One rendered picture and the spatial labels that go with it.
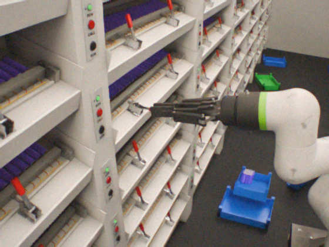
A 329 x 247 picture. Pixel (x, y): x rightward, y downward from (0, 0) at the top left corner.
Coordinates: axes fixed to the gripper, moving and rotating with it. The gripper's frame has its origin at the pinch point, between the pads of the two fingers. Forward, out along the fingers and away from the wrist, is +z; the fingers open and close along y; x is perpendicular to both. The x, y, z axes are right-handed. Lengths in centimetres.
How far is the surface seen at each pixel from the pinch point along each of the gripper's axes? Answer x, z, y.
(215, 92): -36, 17, 96
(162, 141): -19.9, 11.9, 15.4
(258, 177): -97, -6, 96
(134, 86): 4.1, 12.5, 7.7
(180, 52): 4.1, 11.6, 43.3
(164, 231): -75, 25, 21
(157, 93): -0.9, 8.6, 13.6
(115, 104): 3.8, 11.9, -4.7
